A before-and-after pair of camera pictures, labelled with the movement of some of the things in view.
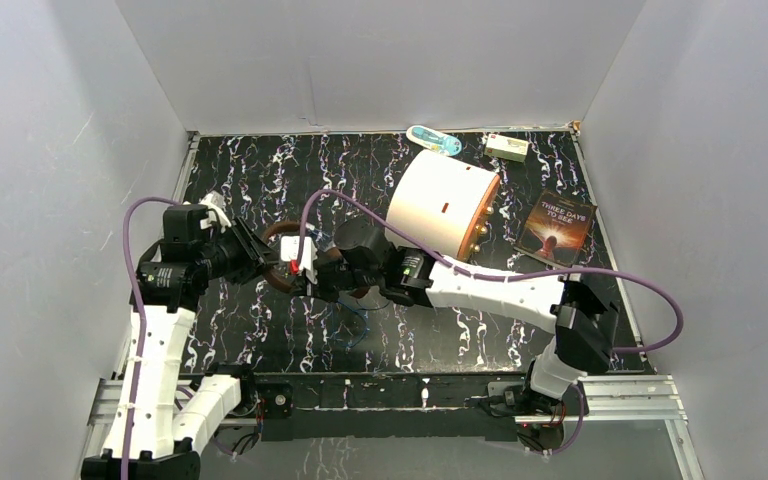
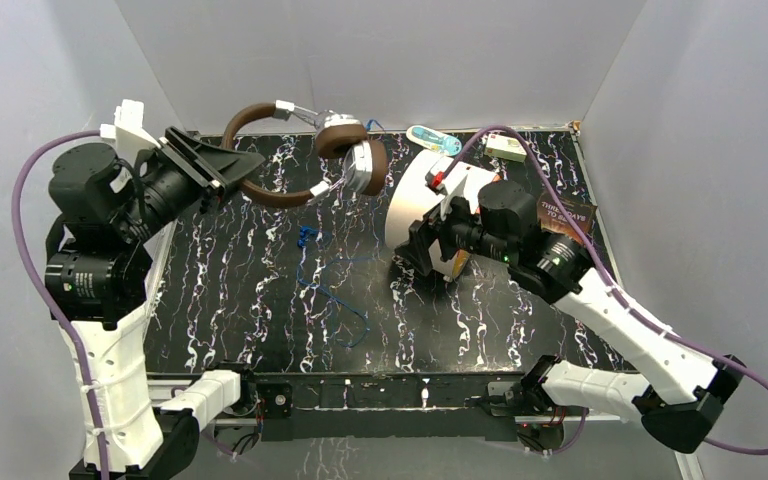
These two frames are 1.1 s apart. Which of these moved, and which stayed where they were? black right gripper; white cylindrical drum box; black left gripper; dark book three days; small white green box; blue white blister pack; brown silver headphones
Moved: black left gripper; black right gripper; brown silver headphones
Stayed: dark book three days; blue white blister pack; small white green box; white cylindrical drum box
